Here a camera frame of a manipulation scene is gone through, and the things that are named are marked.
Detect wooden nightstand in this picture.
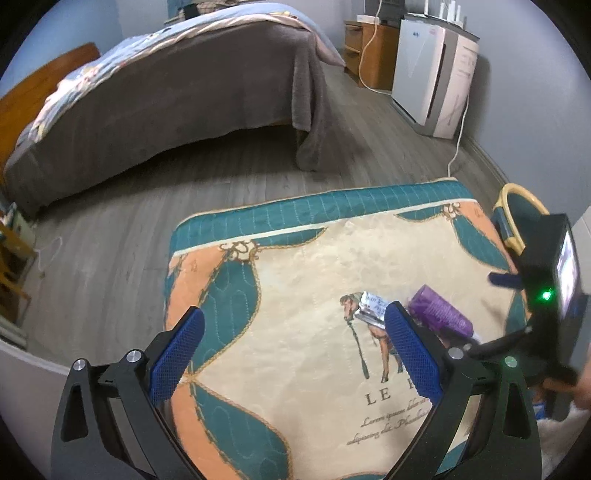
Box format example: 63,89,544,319
0,203,38,324

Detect white fluffy cloth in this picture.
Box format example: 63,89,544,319
538,411,585,478

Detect white air purifier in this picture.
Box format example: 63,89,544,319
392,14,481,139

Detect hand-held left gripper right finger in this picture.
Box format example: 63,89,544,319
384,302,542,480

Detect wooden cabinet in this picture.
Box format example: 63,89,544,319
344,18,400,90

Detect silver foil sachet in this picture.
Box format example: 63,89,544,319
355,291,389,330

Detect cream cable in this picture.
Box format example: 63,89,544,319
358,0,393,94

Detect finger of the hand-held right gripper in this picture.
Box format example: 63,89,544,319
488,271,525,291
463,323,534,358

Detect purple bottle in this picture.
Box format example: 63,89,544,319
407,285,481,344

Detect white power cable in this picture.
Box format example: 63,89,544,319
445,95,469,181

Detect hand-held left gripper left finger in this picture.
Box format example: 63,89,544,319
51,305,206,480

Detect teal orange printed mat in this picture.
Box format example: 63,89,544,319
164,178,532,480

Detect person's right hand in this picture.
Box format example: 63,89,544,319
542,344,591,411

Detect teal bin with yellow rim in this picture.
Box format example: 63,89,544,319
491,183,550,254

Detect white router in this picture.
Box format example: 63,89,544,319
422,0,465,21

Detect bed with grey cover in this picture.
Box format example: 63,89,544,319
4,11,345,217

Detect white floor cable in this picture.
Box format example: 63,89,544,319
34,236,63,278

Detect wooden bed headboard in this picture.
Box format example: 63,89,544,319
0,42,101,167

